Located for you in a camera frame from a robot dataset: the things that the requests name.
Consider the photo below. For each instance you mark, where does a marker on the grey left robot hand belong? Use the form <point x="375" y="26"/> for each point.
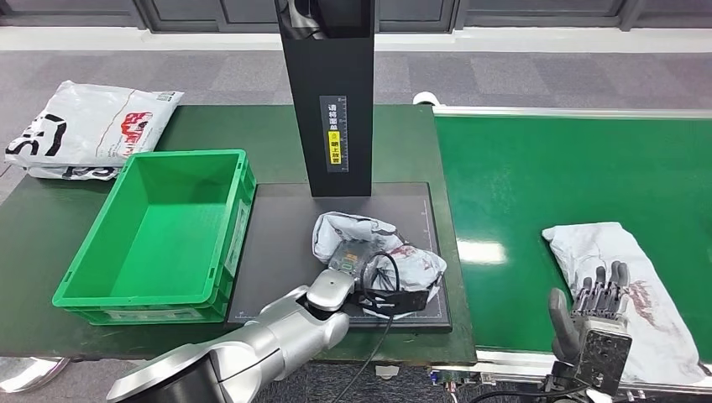
<point x="346" y="258"/>

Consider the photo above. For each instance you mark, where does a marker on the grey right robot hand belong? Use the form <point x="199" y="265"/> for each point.
<point x="603" y="295"/>

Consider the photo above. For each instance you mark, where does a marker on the grey parcel with red print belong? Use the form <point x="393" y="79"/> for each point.
<point x="656" y="333"/>

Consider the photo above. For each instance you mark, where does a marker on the grey parcel with round logo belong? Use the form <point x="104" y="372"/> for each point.
<point x="417" y="267"/>

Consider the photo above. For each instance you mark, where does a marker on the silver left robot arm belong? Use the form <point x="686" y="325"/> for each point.
<point x="267" y="345"/>

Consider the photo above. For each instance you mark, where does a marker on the black inbound scanner machine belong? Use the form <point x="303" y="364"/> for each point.
<point x="283" y="250"/>

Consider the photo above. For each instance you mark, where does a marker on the green conveyor belt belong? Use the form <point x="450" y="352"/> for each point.
<point x="556" y="178"/>

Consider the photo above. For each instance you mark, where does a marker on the white conveyor roller end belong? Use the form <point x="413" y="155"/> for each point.
<point x="425" y="98"/>

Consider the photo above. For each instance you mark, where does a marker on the flat white parcel underneath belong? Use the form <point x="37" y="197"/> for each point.
<point x="72" y="172"/>

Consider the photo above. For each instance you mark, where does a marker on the white parcel with black print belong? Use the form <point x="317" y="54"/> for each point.
<point x="89" y="122"/>

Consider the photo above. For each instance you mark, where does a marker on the white table foot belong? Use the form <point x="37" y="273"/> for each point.
<point x="387" y="371"/>

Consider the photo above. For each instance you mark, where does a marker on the black yellow label sticker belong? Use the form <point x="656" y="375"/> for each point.
<point x="334" y="133"/>

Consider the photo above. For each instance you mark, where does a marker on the green plastic crate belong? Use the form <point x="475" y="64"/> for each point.
<point x="161" y="233"/>

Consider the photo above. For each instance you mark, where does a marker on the dark green table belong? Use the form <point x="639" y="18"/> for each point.
<point x="33" y="239"/>

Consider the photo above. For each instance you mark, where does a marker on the chrome round base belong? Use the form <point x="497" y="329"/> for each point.
<point x="28" y="372"/>

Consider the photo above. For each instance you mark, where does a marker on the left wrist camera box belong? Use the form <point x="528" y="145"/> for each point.
<point x="400" y="302"/>

